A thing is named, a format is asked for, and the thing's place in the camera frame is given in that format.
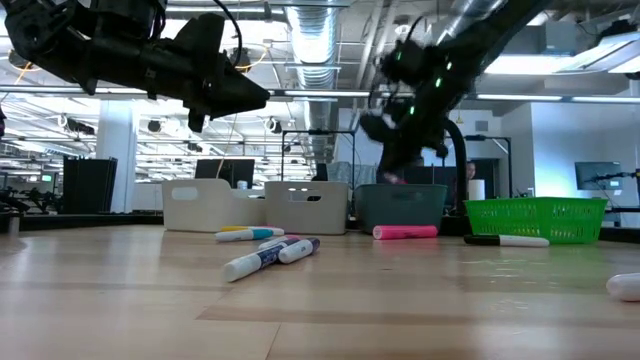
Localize black desk monitor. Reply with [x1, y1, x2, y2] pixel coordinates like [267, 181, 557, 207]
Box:
[193, 158, 257, 190]

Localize long ceiling light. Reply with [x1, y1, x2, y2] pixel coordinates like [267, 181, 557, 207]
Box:
[474, 93, 640, 104]
[269, 89, 371, 98]
[0, 85, 151, 95]

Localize patterned partition screen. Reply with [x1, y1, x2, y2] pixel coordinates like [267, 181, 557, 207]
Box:
[327, 160, 377, 186]

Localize black cap white marker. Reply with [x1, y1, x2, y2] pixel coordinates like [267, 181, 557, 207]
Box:
[463, 233, 551, 249]

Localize black gooseneck desk lamp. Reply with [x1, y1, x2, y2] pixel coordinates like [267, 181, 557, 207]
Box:
[439, 117, 475, 237]

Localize large ceiling light panel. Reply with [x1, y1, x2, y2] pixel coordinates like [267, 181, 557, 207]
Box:
[482, 52, 640, 77]

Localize orange cap white marker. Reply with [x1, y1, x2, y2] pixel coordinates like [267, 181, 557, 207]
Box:
[605, 272, 640, 303]

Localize light blue cap white marker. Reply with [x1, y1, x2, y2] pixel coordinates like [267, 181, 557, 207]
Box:
[214, 227, 275, 244]

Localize white building column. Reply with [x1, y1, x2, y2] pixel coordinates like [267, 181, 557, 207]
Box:
[94, 98, 139, 215]

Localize green plastic mesh basket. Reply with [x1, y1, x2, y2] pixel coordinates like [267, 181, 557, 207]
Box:
[463, 196, 610, 246]

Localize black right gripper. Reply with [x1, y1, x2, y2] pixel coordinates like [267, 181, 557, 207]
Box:
[360, 42, 451, 174]

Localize black partition panel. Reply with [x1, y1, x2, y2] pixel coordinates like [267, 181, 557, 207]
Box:
[62, 155, 119, 216]

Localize purple cap white marker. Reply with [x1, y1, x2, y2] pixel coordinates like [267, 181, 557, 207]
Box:
[221, 238, 301, 284]
[277, 237, 322, 265]

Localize pink highlighter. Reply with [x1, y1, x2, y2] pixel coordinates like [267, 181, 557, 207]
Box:
[372, 224, 440, 241]

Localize white plastic bin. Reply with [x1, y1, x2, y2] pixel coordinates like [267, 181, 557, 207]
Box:
[161, 178, 269, 234]

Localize dark background robot arms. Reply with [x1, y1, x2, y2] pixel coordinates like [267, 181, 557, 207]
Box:
[0, 185, 64, 215]

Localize monitor on arm mount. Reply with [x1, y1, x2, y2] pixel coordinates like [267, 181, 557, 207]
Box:
[574, 160, 624, 192]

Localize dark teal plastic bin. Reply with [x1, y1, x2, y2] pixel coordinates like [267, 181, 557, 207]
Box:
[353, 183, 449, 235]

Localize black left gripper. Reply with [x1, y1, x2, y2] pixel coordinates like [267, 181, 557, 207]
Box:
[149, 13, 271, 132]

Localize grey plastic bin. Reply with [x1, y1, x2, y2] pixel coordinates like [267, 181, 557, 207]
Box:
[263, 180, 350, 236]

